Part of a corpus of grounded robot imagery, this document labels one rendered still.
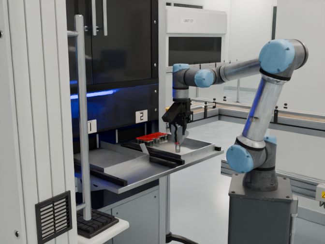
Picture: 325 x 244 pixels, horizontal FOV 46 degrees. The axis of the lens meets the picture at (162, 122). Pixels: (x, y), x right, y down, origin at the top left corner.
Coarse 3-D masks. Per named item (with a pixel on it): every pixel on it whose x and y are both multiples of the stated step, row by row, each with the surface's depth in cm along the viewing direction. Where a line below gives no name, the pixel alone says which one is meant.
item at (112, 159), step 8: (104, 144) 192; (112, 144) 188; (96, 152) 186; (104, 152) 186; (112, 152) 186; (120, 152) 185; (128, 152) 181; (136, 152) 177; (144, 152) 174; (80, 160) 163; (96, 160) 174; (104, 160) 174; (112, 160) 174; (120, 160) 174; (128, 160) 163; (136, 160) 166; (144, 160) 170; (96, 168) 157; (104, 168) 153; (112, 168) 157; (120, 168) 160; (128, 168) 163
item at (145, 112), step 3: (138, 111) 200; (141, 111) 201; (144, 111) 203; (147, 111) 205; (138, 114) 200; (141, 114) 202; (144, 114) 203; (147, 114) 205; (138, 117) 200; (141, 117) 202; (144, 117) 204; (147, 117) 205; (138, 120) 201; (141, 120) 202; (144, 120) 204; (147, 120) 206
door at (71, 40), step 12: (72, 0) 163; (84, 0) 167; (72, 12) 163; (84, 12) 168; (72, 24) 164; (84, 24) 169; (84, 36) 170; (72, 48) 166; (72, 60) 167; (72, 72) 168; (72, 84) 169
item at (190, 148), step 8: (168, 136) 209; (136, 144) 189; (160, 144) 200; (168, 144) 200; (184, 144) 200; (192, 144) 198; (200, 144) 195; (208, 144) 191; (160, 152) 179; (168, 152) 175; (176, 152) 186; (184, 152) 186; (192, 152) 176; (200, 152) 181; (208, 152) 186
